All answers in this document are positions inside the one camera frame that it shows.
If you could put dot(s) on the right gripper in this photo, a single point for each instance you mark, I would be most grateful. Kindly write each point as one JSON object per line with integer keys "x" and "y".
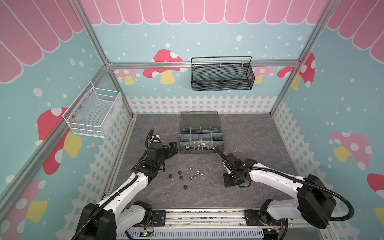
{"x": 229, "y": 161}

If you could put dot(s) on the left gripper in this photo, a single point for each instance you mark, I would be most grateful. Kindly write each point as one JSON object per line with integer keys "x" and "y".
{"x": 174, "y": 148}

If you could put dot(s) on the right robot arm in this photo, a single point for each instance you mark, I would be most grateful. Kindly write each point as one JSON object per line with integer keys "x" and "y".
{"x": 310, "y": 200}

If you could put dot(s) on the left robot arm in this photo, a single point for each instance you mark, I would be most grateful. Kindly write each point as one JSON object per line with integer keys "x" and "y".
{"x": 109, "y": 218}

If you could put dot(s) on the green plastic organizer box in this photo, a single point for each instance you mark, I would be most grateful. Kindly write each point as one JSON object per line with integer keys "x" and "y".
{"x": 200, "y": 128}

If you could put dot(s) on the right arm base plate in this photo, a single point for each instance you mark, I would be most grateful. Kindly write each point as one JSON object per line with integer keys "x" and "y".
{"x": 261, "y": 218}

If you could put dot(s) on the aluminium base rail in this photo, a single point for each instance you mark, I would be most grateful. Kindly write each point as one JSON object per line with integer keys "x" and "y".
{"x": 222, "y": 224}

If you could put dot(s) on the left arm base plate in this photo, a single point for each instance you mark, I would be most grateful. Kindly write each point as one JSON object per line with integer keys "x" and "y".
{"x": 155, "y": 218}

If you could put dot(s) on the black wire mesh basket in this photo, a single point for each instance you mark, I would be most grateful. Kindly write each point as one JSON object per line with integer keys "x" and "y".
{"x": 228, "y": 73}

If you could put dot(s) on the white wire mesh basket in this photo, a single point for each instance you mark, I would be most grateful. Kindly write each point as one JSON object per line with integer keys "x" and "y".
{"x": 93, "y": 112}

